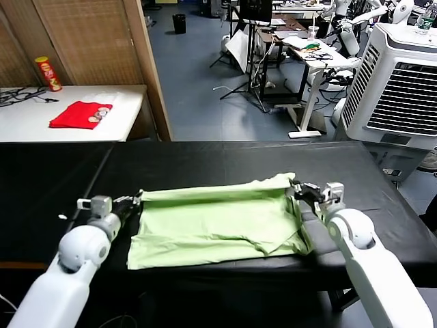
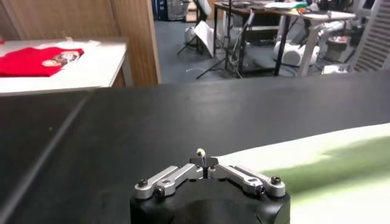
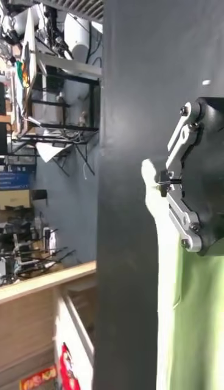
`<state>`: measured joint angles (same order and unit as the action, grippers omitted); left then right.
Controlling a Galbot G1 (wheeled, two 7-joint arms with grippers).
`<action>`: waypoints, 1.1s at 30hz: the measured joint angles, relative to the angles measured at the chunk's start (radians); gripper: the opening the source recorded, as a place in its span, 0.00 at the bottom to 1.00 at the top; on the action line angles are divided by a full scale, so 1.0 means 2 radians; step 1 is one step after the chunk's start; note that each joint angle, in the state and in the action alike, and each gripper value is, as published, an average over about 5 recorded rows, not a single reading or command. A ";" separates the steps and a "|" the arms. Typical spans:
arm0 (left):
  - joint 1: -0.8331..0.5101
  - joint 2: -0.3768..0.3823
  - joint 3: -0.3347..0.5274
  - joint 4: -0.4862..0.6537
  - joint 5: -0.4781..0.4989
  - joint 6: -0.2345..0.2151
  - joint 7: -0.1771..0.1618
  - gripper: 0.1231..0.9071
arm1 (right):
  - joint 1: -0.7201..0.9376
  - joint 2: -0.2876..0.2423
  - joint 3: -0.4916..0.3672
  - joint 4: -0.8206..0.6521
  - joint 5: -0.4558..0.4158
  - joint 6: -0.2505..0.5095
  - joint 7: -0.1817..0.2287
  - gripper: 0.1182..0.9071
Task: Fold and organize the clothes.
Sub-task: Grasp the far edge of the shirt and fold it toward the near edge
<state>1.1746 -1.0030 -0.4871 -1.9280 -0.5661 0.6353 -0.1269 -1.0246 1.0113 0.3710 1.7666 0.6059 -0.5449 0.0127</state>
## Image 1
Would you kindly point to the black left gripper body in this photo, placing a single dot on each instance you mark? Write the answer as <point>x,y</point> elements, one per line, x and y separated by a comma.
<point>124,208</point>

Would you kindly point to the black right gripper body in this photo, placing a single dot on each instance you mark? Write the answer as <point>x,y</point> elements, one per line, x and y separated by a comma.
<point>312,198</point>

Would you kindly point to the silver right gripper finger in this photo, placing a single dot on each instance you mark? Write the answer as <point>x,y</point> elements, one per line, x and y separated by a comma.
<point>297,184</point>
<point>296,194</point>

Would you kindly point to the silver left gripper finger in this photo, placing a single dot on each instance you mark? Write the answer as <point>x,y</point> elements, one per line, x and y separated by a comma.
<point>137,204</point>
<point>136,196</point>

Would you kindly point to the light green t-shirt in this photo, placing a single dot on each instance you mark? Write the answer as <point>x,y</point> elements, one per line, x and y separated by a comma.
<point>211,225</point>

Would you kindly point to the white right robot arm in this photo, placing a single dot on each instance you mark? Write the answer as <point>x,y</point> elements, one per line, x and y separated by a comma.
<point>368,270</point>

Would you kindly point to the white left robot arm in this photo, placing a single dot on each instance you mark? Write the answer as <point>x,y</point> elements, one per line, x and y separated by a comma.
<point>78,246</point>

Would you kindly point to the black wrinkled table cover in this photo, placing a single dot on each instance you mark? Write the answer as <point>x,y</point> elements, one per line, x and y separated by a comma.
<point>239,160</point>

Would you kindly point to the white standing desk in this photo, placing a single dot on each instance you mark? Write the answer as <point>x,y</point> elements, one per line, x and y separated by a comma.
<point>309,102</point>

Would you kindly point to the black smooth table cover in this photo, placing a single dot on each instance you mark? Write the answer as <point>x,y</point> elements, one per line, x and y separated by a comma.
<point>41,184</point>

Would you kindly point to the red folded shirt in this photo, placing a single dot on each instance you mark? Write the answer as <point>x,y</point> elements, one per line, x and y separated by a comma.
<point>73,115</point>

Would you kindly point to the grey shoe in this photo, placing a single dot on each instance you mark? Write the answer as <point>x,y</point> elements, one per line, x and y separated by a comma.
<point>429,164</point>

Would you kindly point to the black tripod stand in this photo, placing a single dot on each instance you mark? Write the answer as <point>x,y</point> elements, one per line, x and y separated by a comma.
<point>251,68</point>

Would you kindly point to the white side table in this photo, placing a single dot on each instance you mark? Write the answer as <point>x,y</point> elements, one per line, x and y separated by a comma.
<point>27,124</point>

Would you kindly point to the white air cooler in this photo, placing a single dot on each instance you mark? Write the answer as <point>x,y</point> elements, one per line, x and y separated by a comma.
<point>409,95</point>

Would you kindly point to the white reflector board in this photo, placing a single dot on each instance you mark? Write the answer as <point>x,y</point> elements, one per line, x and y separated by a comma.
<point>239,49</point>

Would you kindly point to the silver laptop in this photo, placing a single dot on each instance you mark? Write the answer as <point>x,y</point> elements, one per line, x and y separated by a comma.
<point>290,34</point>

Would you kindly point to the red chips can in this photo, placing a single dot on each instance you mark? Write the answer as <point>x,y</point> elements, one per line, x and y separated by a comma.
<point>48,74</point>

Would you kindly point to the brown wooden desk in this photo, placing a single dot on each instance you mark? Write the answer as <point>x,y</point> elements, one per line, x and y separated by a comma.
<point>269,36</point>

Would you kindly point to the plastic cup with straw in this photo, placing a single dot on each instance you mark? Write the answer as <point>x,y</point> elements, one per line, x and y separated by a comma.
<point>313,33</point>

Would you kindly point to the white humanoid robot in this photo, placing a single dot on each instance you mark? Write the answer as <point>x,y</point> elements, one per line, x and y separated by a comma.
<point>350,37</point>

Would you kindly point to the wooden folding screen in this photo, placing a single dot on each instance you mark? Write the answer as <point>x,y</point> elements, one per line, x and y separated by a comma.
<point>92,41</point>

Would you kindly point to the black trash bin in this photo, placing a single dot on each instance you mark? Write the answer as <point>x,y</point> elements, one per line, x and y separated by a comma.
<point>179,24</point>

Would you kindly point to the black monitor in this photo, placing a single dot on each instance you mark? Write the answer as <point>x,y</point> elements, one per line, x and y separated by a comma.
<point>256,10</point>

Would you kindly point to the clear plastic bottle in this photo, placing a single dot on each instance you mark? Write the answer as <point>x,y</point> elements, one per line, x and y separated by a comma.
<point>424,18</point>

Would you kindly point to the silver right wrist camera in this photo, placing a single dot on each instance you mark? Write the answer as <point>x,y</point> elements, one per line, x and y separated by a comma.
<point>334,194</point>

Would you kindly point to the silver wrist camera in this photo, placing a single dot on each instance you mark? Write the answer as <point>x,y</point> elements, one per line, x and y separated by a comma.
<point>97,205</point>
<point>334,194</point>

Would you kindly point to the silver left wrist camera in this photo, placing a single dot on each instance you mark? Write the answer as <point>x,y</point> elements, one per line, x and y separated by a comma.
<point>97,205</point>

